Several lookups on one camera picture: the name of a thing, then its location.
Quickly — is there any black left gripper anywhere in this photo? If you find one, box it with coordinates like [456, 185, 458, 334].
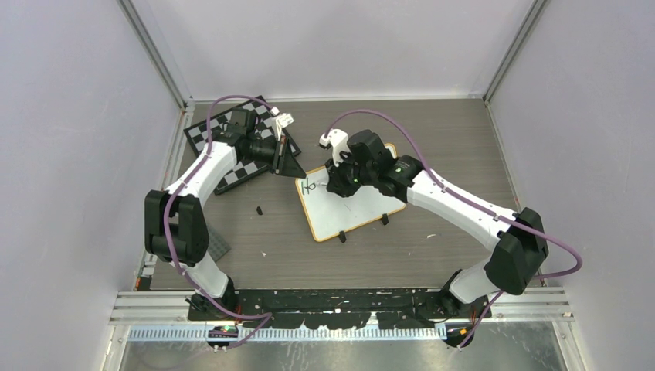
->
[245, 135, 307, 179]

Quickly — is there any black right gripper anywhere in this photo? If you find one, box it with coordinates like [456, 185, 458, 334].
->
[325, 149, 376, 198]

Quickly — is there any yellow framed whiteboard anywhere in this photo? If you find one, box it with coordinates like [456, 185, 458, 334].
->
[295, 166, 406, 242]

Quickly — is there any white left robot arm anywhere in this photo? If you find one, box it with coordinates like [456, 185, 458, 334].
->
[144, 108, 306, 320]

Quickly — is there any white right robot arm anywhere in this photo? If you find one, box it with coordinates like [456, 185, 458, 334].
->
[319, 129, 548, 318]

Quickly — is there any black white chessboard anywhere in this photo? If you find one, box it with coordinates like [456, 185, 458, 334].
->
[179, 97, 297, 196]

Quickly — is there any grey studded baseplate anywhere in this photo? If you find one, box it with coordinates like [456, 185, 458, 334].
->
[207, 225, 231, 262]

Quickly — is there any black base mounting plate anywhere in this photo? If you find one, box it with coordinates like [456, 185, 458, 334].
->
[186, 288, 492, 332]

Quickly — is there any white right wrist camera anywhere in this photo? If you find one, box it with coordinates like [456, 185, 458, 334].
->
[318, 128, 351, 167]

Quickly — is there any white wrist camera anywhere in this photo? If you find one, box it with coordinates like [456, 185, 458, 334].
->
[269, 107, 294, 140]
[318, 128, 351, 167]

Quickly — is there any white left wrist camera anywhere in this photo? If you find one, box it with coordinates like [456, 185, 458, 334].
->
[269, 107, 294, 140]

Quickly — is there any aluminium frame rail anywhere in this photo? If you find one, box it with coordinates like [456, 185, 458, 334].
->
[110, 287, 574, 343]

